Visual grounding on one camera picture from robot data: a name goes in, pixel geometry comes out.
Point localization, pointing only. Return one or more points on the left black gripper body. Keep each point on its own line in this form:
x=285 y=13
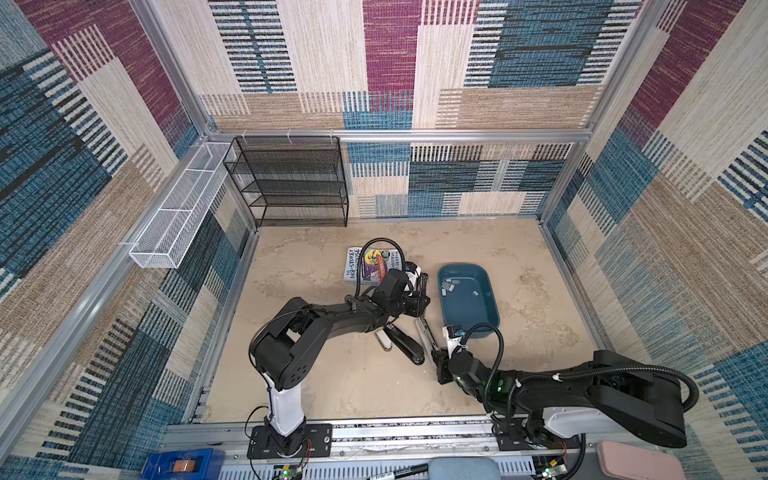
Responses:
x=405 y=305

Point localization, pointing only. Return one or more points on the teal plastic tray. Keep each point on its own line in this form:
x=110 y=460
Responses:
x=468 y=312

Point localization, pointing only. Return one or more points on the small white mini stapler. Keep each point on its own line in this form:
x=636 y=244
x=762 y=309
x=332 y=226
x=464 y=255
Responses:
x=384 y=340

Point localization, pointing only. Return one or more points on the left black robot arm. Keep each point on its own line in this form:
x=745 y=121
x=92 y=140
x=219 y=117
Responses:
x=285 y=349

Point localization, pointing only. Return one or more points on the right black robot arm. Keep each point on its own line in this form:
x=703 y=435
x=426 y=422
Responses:
x=609 y=393

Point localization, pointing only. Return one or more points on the staple strips in tray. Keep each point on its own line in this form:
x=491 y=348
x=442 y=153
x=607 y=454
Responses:
x=460 y=287

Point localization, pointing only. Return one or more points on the treehouse paperback book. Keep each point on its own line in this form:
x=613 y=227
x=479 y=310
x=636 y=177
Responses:
x=376 y=264

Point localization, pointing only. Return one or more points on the grey blue chair back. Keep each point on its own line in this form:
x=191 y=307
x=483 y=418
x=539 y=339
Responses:
x=463 y=468

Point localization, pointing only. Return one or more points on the pink case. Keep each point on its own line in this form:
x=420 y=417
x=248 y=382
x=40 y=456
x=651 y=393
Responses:
x=622 y=461

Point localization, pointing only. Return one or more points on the blue box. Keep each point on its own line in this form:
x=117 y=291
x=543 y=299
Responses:
x=201 y=464

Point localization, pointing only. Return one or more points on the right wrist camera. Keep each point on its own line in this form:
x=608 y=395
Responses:
x=453 y=336

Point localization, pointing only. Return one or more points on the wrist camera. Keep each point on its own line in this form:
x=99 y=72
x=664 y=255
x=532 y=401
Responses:
x=453 y=336
x=413 y=274

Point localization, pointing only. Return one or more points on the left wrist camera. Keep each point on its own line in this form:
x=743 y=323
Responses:
x=413 y=274

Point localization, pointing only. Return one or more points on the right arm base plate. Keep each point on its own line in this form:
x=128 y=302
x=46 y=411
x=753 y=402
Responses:
x=522 y=433

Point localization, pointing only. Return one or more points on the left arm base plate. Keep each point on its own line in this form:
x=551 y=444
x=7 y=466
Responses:
x=313 y=440

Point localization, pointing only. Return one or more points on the black wire mesh shelf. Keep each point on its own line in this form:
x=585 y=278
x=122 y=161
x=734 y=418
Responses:
x=290 y=181

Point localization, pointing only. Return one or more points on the white wire mesh basket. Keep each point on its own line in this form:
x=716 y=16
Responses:
x=165 y=241

